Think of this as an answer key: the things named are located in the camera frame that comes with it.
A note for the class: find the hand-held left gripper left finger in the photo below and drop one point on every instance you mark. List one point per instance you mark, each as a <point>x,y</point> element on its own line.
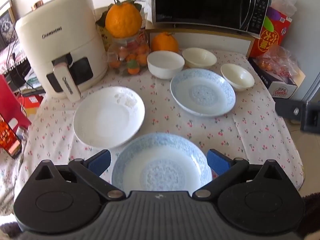
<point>100,161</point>

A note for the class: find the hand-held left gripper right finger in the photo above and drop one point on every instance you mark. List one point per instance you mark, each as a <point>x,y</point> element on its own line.
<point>217,161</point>

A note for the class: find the blue patterned plate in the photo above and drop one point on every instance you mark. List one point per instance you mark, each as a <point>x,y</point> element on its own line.
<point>202,92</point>
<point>162,160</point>

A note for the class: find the small cream bowl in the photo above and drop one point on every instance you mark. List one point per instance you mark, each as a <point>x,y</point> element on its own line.
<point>237,76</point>

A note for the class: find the wide cream bowl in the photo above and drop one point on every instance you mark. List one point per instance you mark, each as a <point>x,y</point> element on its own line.
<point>198,57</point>

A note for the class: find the white deep bowl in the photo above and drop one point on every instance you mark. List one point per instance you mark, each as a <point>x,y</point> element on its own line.
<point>165,65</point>

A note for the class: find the silver refrigerator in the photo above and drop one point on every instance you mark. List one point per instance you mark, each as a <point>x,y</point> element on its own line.
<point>311,80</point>

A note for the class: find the dark and white cardboard box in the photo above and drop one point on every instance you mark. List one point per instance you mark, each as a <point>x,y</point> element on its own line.
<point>282,90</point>

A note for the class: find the white plate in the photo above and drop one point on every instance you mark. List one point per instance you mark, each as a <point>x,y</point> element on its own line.
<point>107,117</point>

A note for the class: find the clear bag of tangerines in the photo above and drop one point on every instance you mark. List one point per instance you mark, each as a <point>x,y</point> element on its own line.
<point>277,60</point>

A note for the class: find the cherry print tablecloth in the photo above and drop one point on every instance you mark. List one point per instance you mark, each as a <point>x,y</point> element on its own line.
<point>160,122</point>

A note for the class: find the red printed carton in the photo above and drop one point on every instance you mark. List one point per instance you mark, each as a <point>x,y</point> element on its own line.
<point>270,40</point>

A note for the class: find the red printed packet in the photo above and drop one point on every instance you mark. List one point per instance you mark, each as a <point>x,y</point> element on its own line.
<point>8,137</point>

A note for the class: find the brown fuzzy cloth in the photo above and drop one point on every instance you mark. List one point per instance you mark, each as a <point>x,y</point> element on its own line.
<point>312,217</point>

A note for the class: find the red board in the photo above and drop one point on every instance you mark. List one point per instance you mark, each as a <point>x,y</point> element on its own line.
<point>12,100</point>

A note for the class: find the pile of small tangerines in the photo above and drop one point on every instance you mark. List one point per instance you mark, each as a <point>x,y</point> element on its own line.
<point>142,58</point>

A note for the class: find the white plastic bag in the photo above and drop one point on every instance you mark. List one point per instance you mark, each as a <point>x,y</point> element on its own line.
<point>283,3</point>

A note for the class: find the glass jar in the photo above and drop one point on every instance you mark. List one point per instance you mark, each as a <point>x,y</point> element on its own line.
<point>120,45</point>

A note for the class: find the wooden stand with white panel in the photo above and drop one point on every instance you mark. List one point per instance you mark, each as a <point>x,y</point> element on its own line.
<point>212,42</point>

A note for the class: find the pink lace cloth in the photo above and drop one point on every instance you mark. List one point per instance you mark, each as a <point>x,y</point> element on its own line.
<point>15,55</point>

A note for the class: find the cream air fryer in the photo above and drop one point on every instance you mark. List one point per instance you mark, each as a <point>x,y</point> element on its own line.
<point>57,30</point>

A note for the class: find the large orange with leaves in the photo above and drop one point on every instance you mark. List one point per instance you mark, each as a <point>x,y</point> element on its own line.
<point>122,21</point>

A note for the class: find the black microwave oven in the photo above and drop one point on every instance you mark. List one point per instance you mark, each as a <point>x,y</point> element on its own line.
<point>200,2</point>

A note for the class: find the framed picture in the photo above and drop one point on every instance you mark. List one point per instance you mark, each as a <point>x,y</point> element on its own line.
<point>6,25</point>

